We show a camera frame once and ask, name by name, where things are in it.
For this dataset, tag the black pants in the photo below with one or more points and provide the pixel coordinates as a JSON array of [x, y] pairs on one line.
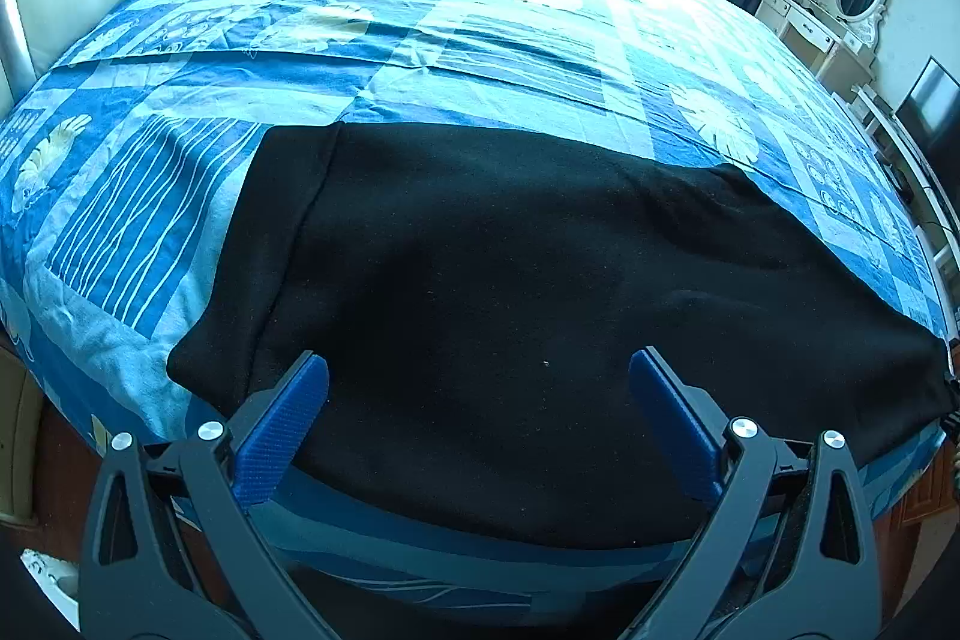
[[525, 280]]

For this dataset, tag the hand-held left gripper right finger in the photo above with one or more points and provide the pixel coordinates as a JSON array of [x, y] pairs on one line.
[[671, 411]]

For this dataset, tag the wooden cabinet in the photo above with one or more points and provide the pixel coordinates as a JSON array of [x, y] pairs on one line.
[[934, 497]]

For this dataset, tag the black flat television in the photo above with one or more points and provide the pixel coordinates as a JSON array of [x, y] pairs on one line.
[[934, 104]]

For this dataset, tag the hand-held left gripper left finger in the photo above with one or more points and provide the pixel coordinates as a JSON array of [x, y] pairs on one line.
[[289, 411]]

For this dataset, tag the white television shelf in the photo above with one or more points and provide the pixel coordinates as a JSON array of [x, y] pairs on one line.
[[911, 175]]

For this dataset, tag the beige bedside cabinet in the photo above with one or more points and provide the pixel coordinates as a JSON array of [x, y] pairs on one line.
[[19, 437]]

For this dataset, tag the blue patterned bed sheet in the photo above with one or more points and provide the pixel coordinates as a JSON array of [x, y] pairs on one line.
[[300, 55]]

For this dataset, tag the white power strip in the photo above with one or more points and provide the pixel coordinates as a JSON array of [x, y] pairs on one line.
[[49, 580]]

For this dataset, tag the white dressing table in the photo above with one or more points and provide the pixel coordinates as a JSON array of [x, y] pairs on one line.
[[799, 25]]

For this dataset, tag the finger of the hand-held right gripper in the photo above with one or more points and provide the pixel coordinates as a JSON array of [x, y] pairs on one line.
[[952, 419]]

